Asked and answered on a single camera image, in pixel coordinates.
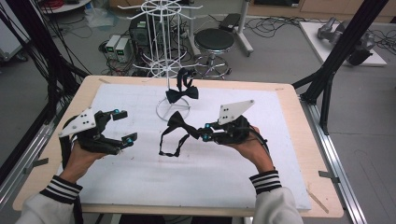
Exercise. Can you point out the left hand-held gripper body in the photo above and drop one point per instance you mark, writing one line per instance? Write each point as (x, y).
(81, 123)

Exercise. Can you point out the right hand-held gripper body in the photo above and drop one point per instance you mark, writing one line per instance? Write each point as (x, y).
(232, 112)

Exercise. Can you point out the black bow tie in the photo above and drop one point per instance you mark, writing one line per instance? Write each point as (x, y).
(178, 120)
(182, 94)

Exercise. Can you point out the person's left hand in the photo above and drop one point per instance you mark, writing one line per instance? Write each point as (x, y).
(79, 163)

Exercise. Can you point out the person's right hand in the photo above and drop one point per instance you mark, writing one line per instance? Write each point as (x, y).
(257, 152)

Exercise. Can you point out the white foam mat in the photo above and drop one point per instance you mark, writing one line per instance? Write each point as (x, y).
(186, 183)

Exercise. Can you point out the white power supply unit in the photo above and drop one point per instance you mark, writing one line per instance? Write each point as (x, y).
(123, 49)
(112, 45)

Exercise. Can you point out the black round stool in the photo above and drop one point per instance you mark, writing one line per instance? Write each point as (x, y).
(214, 39)

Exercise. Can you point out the white stand leg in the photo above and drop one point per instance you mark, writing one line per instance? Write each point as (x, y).
(192, 40)
(244, 37)

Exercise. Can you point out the black computer tower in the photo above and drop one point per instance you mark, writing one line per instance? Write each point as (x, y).
(138, 31)

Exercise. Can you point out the black box device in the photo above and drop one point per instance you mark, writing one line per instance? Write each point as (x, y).
(229, 21)

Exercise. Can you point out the clear plastic bag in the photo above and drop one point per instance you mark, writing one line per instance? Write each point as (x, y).
(98, 17)

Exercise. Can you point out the white platform board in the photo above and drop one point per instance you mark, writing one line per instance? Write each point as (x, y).
(314, 40)

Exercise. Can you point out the round white table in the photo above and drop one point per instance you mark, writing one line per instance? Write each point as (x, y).
(71, 5)

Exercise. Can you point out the thin wooden stick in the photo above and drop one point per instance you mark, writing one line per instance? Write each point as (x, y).
(317, 201)

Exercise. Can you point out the grey robot part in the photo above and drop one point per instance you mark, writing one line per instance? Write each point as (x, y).
(328, 31)

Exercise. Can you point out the wooden cabinet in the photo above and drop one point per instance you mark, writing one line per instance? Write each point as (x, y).
(327, 8)

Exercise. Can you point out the aluminium rail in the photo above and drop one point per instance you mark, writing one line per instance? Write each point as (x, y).
(336, 161)
(31, 149)

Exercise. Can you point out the grey metal bracket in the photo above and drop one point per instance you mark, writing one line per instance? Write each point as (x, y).
(39, 162)
(328, 176)

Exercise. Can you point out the black frame strut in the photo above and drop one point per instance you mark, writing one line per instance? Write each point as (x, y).
(342, 46)

